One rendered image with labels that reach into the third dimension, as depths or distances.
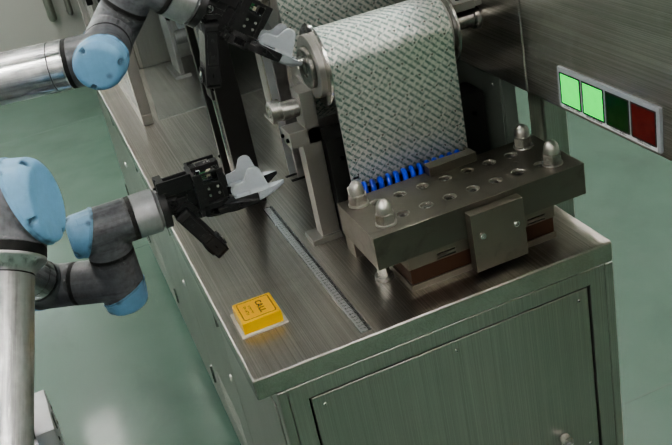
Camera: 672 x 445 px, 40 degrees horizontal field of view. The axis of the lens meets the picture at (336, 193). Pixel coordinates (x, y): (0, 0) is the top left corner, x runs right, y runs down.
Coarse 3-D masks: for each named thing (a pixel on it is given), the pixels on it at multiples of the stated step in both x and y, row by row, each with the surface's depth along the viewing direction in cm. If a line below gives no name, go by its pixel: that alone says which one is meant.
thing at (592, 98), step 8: (584, 88) 143; (592, 88) 140; (584, 96) 143; (592, 96) 141; (600, 96) 139; (584, 104) 144; (592, 104) 142; (600, 104) 140; (584, 112) 145; (592, 112) 143; (600, 112) 141
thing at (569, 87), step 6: (564, 78) 147; (570, 78) 145; (564, 84) 148; (570, 84) 146; (576, 84) 144; (564, 90) 148; (570, 90) 147; (576, 90) 145; (564, 96) 149; (570, 96) 147; (576, 96) 145; (564, 102) 149; (570, 102) 148; (576, 102) 146; (576, 108) 147
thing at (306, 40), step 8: (440, 0) 164; (448, 16) 163; (304, 40) 159; (312, 40) 158; (312, 48) 157; (312, 56) 157; (320, 56) 156; (320, 64) 156; (320, 72) 157; (320, 80) 158; (320, 88) 159; (320, 96) 161
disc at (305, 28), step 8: (304, 24) 160; (304, 32) 161; (312, 32) 157; (320, 40) 156; (320, 48) 156; (328, 64) 155; (328, 72) 156; (328, 80) 157; (328, 88) 159; (328, 96) 160; (328, 104) 162
